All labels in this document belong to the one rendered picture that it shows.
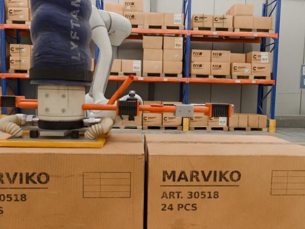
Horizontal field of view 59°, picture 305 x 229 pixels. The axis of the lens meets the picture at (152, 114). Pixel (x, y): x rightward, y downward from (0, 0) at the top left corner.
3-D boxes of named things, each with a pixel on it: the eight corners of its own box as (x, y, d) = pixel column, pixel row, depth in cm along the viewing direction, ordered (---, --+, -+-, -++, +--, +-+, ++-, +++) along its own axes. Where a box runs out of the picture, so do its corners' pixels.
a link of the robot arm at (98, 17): (95, 22, 142) (115, 26, 152) (83, -3, 147) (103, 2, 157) (84, 38, 150) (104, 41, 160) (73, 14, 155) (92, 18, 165)
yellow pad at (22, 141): (-3, 146, 88) (-4, 131, 87) (11, 141, 98) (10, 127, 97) (101, 148, 90) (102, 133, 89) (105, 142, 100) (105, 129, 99)
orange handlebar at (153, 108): (-15, 109, 98) (-16, 99, 97) (20, 105, 128) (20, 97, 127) (234, 115, 103) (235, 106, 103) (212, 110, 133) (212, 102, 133)
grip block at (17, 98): (-2, 107, 122) (-3, 96, 121) (7, 106, 130) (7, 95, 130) (17, 107, 122) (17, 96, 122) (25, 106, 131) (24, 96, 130)
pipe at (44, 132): (-1, 135, 89) (-1, 117, 89) (29, 125, 114) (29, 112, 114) (102, 136, 92) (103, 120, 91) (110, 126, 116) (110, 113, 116)
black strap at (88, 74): (18, 78, 89) (17, 66, 89) (42, 81, 112) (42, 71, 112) (86, 80, 91) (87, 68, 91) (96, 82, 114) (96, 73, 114)
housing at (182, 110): (175, 116, 102) (175, 105, 101) (173, 115, 109) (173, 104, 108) (193, 117, 102) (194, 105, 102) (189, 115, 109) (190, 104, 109)
